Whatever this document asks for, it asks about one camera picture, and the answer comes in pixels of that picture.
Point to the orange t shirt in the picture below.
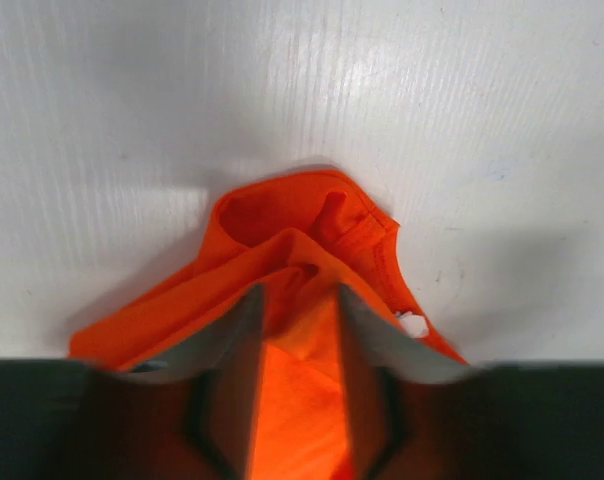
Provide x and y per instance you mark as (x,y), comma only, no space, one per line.
(298,236)

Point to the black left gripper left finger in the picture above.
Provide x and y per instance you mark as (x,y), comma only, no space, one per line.
(187,413)

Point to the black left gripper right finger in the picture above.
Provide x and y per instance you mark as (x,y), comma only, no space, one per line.
(414,413)

